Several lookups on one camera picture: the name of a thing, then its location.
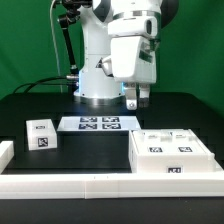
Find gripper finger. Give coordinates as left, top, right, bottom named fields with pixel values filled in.
left=138, top=83, right=150, bottom=108
left=124, top=83, right=137, bottom=110

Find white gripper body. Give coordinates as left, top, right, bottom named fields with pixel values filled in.
left=108, top=16, right=159, bottom=83

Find white cabinet door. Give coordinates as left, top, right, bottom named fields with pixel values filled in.
left=133, top=130, right=172, bottom=155
left=166, top=129, right=207, bottom=155

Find white cabinet body box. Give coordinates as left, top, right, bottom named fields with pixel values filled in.
left=128, top=129, right=216, bottom=173

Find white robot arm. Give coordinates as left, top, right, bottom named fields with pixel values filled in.
left=74, top=0, right=179, bottom=110

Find white cabinet top block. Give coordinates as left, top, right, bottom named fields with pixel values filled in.
left=26, top=119, right=57, bottom=151

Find white U-shaped obstacle fence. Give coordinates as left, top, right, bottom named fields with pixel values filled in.
left=0, top=141, right=224, bottom=199

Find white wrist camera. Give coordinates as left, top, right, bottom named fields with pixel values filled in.
left=101, top=56, right=113, bottom=77

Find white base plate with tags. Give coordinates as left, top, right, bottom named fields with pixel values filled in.
left=58, top=116, right=140, bottom=132

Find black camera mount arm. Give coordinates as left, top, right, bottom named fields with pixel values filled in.
left=56, top=0, right=93, bottom=93

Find black cables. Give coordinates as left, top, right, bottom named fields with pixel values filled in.
left=12, top=75, right=79, bottom=95

